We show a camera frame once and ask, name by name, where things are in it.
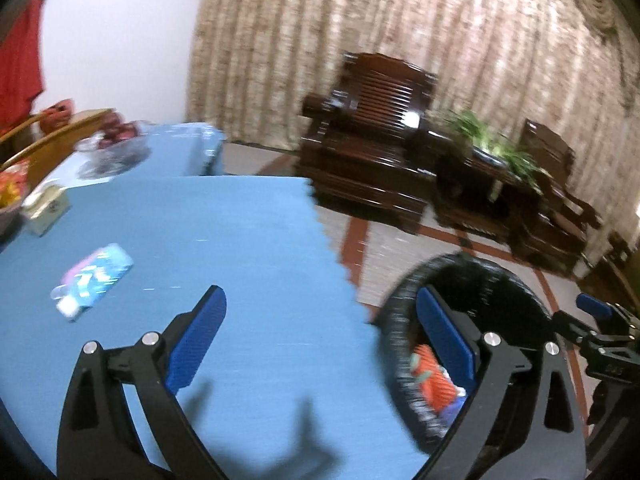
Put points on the dark wooden armchair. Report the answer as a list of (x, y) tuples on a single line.
[(555, 210), (370, 150)]

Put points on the red apple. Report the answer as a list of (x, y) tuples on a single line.
[(111, 124), (129, 132)]

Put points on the red cloth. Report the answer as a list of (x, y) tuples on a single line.
[(20, 60)]

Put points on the glass fruit bowl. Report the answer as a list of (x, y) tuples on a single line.
[(112, 152)]

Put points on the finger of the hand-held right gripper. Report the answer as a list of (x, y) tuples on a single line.
[(592, 305)]

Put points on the dark wooden side table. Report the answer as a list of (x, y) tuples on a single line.
[(470, 200)]

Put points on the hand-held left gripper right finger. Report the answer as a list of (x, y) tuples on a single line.
[(445, 330)]

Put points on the dish of red candy packets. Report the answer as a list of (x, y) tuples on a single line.
[(10, 192)]

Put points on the orange foam fruit net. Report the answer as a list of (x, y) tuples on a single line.
[(432, 377)]

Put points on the wooden chair back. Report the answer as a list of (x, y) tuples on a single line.
[(55, 145)]

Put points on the small plastic packet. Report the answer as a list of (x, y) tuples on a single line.
[(92, 285)]

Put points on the green potted plant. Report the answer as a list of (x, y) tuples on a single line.
[(495, 145)]

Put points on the blue tablecloth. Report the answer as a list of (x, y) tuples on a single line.
[(185, 150), (225, 240)]

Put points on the cream tissue box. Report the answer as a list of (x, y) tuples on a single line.
[(47, 207)]

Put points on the beige patterned curtain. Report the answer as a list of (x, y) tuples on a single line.
[(350, 20)]

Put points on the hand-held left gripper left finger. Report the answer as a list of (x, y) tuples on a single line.
[(195, 340)]

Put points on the dark wooden furniture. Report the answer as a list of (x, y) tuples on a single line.
[(617, 265)]

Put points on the black mesh waste bin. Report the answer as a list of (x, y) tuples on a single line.
[(400, 320)]

